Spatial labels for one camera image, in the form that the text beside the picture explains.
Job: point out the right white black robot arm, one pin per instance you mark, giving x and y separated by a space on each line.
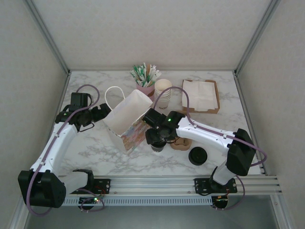
205 134

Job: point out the brown pulp cup carrier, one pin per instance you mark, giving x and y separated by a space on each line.
182 146

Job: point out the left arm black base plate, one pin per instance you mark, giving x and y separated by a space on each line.
102 184

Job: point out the brown cardboard napkin tray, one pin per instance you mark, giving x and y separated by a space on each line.
202 111

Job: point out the table edge rail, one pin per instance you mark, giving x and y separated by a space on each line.
62 95
249 119

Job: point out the right table edge rail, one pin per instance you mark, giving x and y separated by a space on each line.
249 119

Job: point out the black lidded coffee cup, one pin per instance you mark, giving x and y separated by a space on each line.
157 149

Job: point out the white sugar stick packet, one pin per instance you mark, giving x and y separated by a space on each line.
153 71
157 75

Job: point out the left lower aluminium post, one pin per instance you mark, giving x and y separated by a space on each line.
17 219

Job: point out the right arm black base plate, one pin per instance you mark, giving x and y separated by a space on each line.
202 186

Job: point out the left aluminium frame post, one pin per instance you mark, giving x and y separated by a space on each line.
50 35

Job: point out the right aluminium frame post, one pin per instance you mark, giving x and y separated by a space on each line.
256 35

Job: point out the white paper napkin stack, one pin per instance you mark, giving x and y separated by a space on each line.
214 102

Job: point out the right lower aluminium post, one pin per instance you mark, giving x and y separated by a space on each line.
278 212

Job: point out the left table edge rail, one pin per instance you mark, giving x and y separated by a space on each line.
62 95

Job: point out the aluminium mounting rail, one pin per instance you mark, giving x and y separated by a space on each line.
152 184

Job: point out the pink paper cup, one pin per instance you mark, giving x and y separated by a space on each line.
147 90

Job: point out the white paper cup stack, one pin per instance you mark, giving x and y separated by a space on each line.
163 95

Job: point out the black round cup lid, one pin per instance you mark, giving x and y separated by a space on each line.
197 156

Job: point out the aluminium frame post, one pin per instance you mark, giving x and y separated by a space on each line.
50 35
256 35

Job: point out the white patterned paper gift bag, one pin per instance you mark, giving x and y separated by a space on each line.
126 112

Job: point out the small circuit board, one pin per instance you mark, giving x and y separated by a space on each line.
220 200
89 200

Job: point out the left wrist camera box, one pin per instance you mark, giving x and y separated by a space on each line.
79 99

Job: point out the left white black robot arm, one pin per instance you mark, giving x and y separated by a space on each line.
62 140

